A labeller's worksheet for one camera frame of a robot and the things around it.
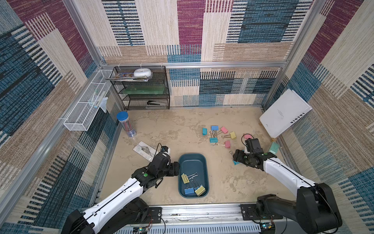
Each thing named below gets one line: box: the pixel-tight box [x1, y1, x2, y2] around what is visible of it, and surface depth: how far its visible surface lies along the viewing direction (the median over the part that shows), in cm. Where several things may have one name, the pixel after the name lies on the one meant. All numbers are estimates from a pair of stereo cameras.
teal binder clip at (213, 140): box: [209, 137, 219, 144], surface depth 104 cm
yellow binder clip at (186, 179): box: [180, 172, 199, 184], surface depth 86 cm
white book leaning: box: [259, 88, 313, 138], surface depth 92 cm
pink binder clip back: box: [215, 126, 229, 136], surface depth 107 cm
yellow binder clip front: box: [194, 185, 206, 197], surface depth 79 cm
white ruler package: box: [132, 140, 157, 163], surface depth 99 cm
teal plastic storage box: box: [178, 153, 210, 199], surface depth 87 cm
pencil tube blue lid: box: [116, 111, 137, 138], surface depth 96 cm
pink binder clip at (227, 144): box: [215, 140, 231, 149], surface depth 101 cm
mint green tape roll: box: [268, 141, 280, 155], surface depth 85 cm
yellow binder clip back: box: [221, 131, 237, 140], surface depth 106 cm
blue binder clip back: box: [210, 125, 219, 131], surface depth 110 cm
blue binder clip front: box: [184, 182, 196, 197], surface depth 81 cm
